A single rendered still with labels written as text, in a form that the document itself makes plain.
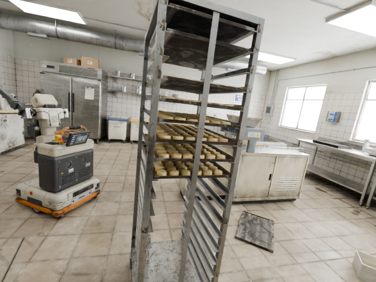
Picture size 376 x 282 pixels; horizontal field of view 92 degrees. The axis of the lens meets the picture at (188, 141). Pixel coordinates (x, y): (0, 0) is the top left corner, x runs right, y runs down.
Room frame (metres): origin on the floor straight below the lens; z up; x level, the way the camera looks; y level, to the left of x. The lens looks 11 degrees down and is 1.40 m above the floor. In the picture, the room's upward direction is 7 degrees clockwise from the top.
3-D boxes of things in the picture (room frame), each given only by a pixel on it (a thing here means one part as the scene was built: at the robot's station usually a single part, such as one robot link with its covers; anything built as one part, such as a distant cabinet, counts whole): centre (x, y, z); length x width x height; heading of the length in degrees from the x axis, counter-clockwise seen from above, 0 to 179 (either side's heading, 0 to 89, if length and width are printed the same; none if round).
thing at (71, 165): (2.09, 1.43, 0.59); 0.55 x 0.34 x 0.83; 163
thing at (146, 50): (1.37, 0.36, 0.97); 0.03 x 0.03 x 1.70; 20
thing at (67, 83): (5.23, 3.26, 1.02); 1.40 x 0.90 x 2.05; 105
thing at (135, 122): (5.81, 1.60, 0.38); 0.64 x 0.54 x 0.77; 16
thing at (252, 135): (2.87, -0.80, 1.01); 0.72 x 0.33 x 0.34; 18
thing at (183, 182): (2.71, -0.31, 0.45); 0.70 x 0.34 x 0.90; 108
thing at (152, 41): (1.09, 0.23, 1.77); 0.64 x 0.03 x 0.03; 20
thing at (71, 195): (2.04, 1.20, 0.23); 0.41 x 0.02 x 0.08; 163
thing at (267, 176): (3.01, -1.25, 0.42); 1.28 x 0.72 x 0.84; 108
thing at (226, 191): (1.22, -0.14, 0.96); 0.64 x 0.03 x 0.03; 20
